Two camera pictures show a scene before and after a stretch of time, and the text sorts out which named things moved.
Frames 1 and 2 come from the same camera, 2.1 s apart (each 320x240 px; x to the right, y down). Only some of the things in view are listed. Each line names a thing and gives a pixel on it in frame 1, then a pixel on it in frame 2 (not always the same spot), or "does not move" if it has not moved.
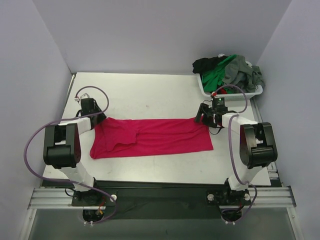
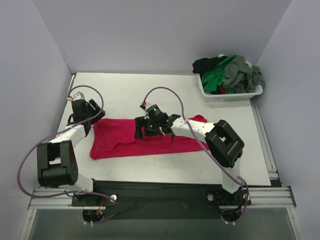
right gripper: [203, 115] → [140, 122]
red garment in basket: [222, 91] does not move
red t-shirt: [119, 137] does not move
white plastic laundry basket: [233, 96] does not move
